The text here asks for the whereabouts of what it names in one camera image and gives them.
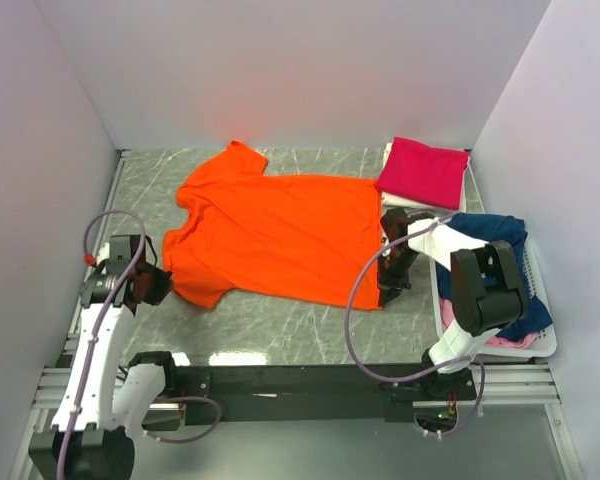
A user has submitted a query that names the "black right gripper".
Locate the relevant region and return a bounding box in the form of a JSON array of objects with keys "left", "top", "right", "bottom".
[{"left": 375, "top": 249, "right": 419, "bottom": 309}]

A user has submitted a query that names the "orange t-shirt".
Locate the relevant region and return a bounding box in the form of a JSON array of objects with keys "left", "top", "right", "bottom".
[{"left": 162, "top": 141, "right": 381, "bottom": 310}]

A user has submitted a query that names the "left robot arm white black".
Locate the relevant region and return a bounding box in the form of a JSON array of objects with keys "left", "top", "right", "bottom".
[{"left": 28, "top": 234, "right": 180, "bottom": 479}]

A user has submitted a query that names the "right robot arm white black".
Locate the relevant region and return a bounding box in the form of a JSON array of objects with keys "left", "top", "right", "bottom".
[{"left": 377, "top": 208, "right": 528, "bottom": 399}]

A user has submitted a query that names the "light pink t-shirt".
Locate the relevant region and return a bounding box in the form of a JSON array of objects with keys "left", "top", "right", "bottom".
[{"left": 439, "top": 298, "right": 539, "bottom": 352}]

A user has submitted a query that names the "folded white t-shirt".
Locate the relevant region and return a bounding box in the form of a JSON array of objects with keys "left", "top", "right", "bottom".
[{"left": 381, "top": 142, "right": 466, "bottom": 212}]

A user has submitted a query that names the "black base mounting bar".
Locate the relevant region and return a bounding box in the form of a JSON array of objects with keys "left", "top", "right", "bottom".
[{"left": 158, "top": 365, "right": 477, "bottom": 426}]

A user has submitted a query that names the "folded magenta t-shirt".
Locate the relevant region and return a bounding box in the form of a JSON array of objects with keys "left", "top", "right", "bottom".
[{"left": 375, "top": 137, "right": 470, "bottom": 210}]

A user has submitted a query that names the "navy blue t-shirt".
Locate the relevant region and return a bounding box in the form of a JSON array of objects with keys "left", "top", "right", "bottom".
[{"left": 437, "top": 213, "right": 554, "bottom": 346}]

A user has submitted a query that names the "white plastic laundry basket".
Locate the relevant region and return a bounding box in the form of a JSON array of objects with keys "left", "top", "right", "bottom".
[{"left": 429, "top": 235, "right": 557, "bottom": 360}]

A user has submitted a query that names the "aluminium frame rail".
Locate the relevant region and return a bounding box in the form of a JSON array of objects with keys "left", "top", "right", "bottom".
[{"left": 32, "top": 363, "right": 561, "bottom": 409}]

